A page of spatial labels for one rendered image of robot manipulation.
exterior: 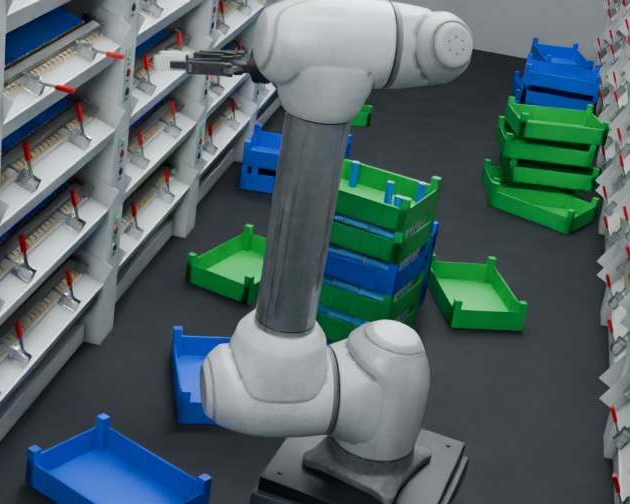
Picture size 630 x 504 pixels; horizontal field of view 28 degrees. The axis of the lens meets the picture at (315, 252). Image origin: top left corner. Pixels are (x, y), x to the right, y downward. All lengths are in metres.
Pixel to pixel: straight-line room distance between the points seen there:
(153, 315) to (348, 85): 1.45
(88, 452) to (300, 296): 0.78
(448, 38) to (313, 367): 0.59
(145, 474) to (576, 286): 1.64
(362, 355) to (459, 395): 0.95
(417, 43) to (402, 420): 0.66
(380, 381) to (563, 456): 0.87
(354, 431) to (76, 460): 0.69
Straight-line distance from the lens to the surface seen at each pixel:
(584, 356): 3.35
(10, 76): 2.32
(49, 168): 2.52
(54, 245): 2.64
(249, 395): 2.06
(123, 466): 2.59
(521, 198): 4.29
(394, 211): 2.81
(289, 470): 2.23
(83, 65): 2.56
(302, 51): 1.81
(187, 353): 3.00
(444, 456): 2.35
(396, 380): 2.10
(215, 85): 3.74
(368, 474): 2.21
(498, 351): 3.27
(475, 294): 3.55
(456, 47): 1.85
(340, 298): 2.94
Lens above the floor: 1.46
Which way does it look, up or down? 24 degrees down
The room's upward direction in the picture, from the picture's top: 9 degrees clockwise
